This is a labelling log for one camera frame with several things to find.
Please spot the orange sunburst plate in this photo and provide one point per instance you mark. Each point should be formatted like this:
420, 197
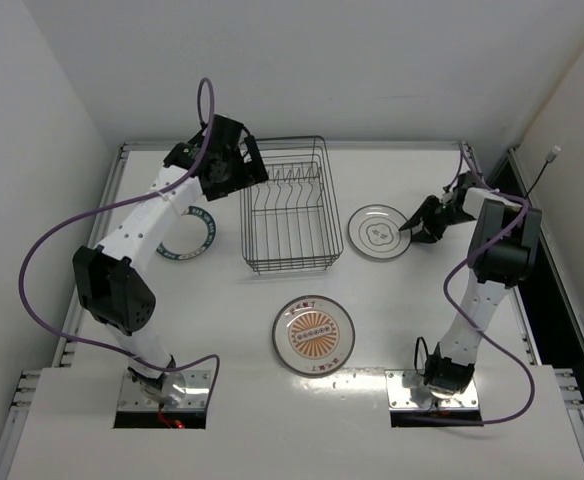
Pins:
313, 336

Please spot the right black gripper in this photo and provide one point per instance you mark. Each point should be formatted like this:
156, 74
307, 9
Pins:
435, 217

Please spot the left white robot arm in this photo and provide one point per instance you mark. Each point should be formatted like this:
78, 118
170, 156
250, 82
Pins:
109, 276

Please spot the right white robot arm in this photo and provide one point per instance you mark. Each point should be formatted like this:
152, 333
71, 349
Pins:
501, 254

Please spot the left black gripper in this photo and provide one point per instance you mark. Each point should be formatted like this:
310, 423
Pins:
251, 161

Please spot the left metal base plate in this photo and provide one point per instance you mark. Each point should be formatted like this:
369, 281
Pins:
194, 387

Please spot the grey wire dish rack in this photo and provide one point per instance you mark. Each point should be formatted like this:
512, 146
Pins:
291, 222

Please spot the white plate grey flower pattern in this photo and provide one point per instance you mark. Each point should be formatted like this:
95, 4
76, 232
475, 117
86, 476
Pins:
375, 232

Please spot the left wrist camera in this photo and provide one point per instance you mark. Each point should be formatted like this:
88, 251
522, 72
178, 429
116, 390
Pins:
182, 155

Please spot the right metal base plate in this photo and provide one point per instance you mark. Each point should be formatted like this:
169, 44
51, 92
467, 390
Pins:
407, 393

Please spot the green rimmed white plate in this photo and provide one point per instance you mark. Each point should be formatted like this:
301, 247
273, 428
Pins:
191, 236

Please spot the metal base plate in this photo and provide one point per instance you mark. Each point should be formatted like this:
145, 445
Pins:
407, 393
194, 387

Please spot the black cable white plug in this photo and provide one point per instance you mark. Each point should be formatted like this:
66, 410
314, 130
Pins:
549, 159

